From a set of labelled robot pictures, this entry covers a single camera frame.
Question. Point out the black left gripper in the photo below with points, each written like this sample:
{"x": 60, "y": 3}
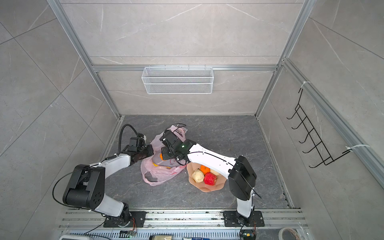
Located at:
{"x": 150, "y": 149}

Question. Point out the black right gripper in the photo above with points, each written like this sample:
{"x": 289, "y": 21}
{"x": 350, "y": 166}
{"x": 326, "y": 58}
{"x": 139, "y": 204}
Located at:
{"x": 166, "y": 156}

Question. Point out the pink plastic shopping bag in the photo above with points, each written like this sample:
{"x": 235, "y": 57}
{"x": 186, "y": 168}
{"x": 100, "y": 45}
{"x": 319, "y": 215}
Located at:
{"x": 167, "y": 169}

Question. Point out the beige fake fruit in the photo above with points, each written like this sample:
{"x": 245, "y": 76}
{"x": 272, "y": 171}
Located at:
{"x": 198, "y": 176}
{"x": 214, "y": 172}

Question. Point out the red fake fruit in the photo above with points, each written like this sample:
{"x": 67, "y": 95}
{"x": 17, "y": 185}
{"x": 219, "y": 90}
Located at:
{"x": 210, "y": 179}

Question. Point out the pink wavy plastic plate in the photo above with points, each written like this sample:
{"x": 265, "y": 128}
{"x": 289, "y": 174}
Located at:
{"x": 219, "y": 184}

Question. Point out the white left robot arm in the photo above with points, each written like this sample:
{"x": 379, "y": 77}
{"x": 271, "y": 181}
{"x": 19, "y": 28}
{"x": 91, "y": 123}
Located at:
{"x": 86, "y": 186}

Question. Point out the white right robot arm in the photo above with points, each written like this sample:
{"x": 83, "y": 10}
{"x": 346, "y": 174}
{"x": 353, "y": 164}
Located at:
{"x": 238, "y": 171}

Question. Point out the white wire mesh basket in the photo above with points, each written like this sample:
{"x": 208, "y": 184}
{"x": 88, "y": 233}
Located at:
{"x": 178, "y": 80}

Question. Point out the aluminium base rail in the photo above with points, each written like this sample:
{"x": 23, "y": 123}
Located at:
{"x": 267, "y": 224}

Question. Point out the black wire hook rack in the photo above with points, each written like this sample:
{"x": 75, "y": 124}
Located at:
{"x": 313, "y": 136}

